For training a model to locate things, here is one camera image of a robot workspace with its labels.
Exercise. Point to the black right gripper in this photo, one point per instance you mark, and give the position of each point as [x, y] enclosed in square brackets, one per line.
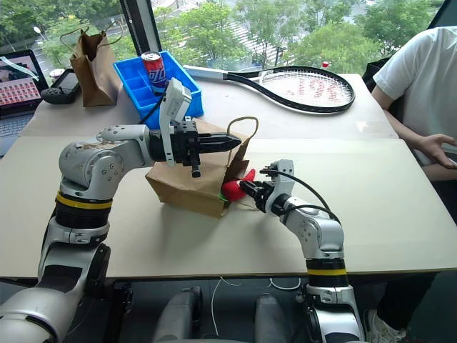
[263, 198]

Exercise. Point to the black window frame pillar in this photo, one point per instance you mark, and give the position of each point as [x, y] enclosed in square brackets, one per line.
[141, 25]

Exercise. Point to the white sneaker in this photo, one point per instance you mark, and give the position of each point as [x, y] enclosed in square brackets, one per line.
[382, 328]

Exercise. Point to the brown paper bag lying open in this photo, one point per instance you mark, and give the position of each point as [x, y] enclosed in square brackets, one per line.
[185, 186]

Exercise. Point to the person's bare forearm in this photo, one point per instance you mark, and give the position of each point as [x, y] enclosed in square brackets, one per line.
[396, 119]

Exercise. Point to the grey rounded robot leg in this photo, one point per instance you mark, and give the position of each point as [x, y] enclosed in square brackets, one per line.
[175, 318]
[271, 321]

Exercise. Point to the black handheld game console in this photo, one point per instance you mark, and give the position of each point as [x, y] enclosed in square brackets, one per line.
[62, 87]

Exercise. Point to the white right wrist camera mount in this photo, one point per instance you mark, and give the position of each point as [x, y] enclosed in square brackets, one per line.
[283, 184]

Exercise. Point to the blue plastic compartment bin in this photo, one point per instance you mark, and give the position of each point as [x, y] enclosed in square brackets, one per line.
[132, 76]

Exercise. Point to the red strawberry plush toy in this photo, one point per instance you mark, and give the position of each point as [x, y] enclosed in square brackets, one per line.
[233, 191]

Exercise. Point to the black tennis racket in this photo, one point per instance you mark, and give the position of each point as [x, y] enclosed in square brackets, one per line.
[246, 78]

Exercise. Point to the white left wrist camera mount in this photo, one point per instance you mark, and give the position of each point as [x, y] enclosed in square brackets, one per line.
[175, 98]

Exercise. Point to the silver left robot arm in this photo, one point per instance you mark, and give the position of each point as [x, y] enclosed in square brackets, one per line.
[85, 164]

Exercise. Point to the brown paper bag standing upright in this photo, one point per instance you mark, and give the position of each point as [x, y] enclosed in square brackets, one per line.
[94, 78]

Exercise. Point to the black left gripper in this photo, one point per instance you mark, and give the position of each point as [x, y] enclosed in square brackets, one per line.
[185, 141]

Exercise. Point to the small red white object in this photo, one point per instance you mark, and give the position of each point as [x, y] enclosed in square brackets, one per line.
[325, 64]

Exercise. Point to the person's black trouser leg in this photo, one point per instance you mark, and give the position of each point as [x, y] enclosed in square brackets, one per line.
[407, 296]

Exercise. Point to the open laptop computer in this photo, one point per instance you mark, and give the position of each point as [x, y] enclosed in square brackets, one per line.
[18, 89]

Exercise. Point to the black chair back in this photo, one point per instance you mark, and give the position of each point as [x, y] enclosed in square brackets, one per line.
[371, 71]

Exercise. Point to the black slanted window frame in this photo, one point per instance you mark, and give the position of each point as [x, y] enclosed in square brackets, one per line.
[442, 14]

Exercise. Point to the person in white t-shirt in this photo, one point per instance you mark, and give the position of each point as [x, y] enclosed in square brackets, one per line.
[425, 82]

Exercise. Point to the red blue soda can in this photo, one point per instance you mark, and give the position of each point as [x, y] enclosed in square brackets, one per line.
[154, 71]

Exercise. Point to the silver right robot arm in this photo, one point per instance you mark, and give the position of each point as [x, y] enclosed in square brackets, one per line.
[321, 232]

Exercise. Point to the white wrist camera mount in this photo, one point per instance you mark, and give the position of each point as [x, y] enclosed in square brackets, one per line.
[175, 98]
[283, 184]

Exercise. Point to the person's bare hand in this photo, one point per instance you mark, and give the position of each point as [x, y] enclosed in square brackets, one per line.
[433, 146]

